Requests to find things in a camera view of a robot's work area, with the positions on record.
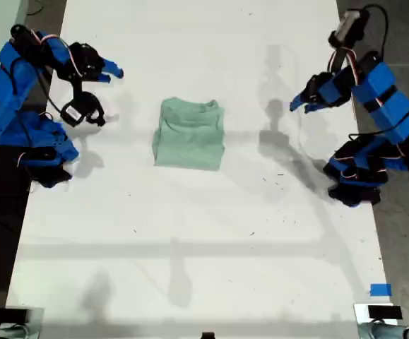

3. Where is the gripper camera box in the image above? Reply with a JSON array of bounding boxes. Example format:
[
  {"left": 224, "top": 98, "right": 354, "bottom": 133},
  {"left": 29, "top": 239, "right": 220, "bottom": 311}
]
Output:
[
  {"left": 60, "top": 101, "right": 85, "bottom": 127},
  {"left": 333, "top": 9, "right": 369, "bottom": 40}
]

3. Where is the blue tape strip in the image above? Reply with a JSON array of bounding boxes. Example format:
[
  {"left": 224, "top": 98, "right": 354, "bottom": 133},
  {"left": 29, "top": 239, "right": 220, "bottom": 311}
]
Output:
[{"left": 369, "top": 283, "right": 393, "bottom": 297}]

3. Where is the camera black cable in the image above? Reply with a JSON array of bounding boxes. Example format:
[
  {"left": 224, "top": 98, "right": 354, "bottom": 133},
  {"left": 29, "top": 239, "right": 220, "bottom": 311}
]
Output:
[
  {"left": 361, "top": 4, "right": 390, "bottom": 64},
  {"left": 34, "top": 69, "right": 64, "bottom": 114}
]

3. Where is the camera black stalk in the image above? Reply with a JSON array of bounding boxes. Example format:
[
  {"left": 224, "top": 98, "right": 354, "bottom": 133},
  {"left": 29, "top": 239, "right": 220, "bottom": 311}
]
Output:
[
  {"left": 71, "top": 76, "right": 107, "bottom": 128},
  {"left": 327, "top": 31, "right": 357, "bottom": 72}
]

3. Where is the silver metal bracket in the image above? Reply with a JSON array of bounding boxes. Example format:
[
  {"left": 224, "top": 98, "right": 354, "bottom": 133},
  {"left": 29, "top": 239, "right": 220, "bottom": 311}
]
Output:
[
  {"left": 4, "top": 307, "right": 45, "bottom": 339},
  {"left": 352, "top": 302, "right": 399, "bottom": 339}
]

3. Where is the pale grey tube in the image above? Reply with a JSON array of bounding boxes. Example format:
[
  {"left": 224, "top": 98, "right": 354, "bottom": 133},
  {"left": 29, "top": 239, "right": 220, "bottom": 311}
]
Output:
[
  {"left": 358, "top": 321, "right": 409, "bottom": 339},
  {"left": 0, "top": 324, "right": 28, "bottom": 339}
]

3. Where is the small black box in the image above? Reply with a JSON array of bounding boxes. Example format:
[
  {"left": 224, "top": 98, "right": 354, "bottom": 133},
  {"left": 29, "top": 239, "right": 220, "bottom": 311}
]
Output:
[
  {"left": 367, "top": 305, "right": 403, "bottom": 321},
  {"left": 0, "top": 308, "right": 29, "bottom": 323}
]

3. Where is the pale green T-shirt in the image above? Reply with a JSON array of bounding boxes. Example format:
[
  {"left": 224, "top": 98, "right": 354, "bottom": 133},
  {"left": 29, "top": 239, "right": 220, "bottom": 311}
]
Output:
[{"left": 151, "top": 97, "right": 226, "bottom": 173}]

